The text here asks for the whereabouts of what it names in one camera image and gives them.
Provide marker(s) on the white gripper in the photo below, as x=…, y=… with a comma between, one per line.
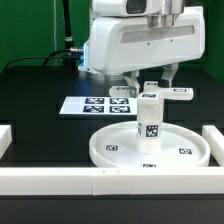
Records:
x=118, y=45

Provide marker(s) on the white cross-shaped table base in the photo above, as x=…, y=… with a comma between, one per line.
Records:
x=152, y=87

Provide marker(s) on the white round table top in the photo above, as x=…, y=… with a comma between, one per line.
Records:
x=115, y=146

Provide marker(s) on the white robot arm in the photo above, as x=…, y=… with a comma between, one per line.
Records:
x=160, y=13

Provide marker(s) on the white marker sheet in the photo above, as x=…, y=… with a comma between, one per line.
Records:
x=99, y=106

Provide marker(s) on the white right fence block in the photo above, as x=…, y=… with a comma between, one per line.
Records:
x=215, y=139

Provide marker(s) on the white fence block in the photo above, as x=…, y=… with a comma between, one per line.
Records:
x=5, y=138
x=215, y=139

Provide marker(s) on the white left fence block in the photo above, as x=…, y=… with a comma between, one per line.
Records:
x=5, y=138

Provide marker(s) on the white front fence rail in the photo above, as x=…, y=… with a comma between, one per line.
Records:
x=111, y=181

